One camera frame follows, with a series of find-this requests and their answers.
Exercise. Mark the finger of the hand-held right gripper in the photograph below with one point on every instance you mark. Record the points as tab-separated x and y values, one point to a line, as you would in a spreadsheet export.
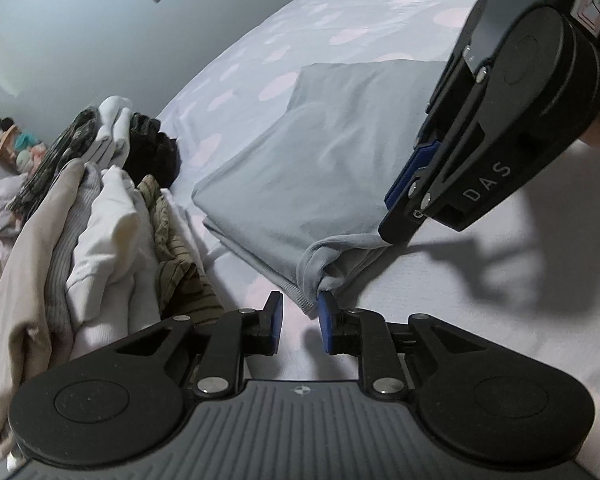
405	192
460	90

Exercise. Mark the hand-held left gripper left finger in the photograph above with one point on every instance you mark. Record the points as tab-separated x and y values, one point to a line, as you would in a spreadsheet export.
275	320

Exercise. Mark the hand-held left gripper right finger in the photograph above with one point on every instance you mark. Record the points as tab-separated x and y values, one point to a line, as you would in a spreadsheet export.
327	322

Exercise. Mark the light grey garment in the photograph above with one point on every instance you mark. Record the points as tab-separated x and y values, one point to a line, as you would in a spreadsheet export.
305	170

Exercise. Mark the olive striped garment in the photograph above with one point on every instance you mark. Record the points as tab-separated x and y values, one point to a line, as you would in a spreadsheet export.
175	260

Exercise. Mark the large white garment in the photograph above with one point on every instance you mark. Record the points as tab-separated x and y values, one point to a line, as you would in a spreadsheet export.
110	240

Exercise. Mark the black garment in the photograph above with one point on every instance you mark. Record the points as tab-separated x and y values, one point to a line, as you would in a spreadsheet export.
152	150

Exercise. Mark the ribbed grey garment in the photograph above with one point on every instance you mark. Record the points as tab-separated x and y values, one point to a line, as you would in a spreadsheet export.
65	260

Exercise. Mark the small white garment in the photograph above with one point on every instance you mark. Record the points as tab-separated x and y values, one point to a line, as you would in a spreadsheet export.
112	130

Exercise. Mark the beige garment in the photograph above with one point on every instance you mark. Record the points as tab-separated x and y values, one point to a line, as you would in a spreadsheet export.
20	285

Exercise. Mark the dark marled garment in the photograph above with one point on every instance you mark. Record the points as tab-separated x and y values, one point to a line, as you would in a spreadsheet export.
65	150

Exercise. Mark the pale lilac garment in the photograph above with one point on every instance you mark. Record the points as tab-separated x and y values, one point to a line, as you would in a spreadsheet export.
0	210

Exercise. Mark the pastel plush doll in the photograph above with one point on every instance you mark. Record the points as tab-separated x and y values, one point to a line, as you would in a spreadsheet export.
25	152

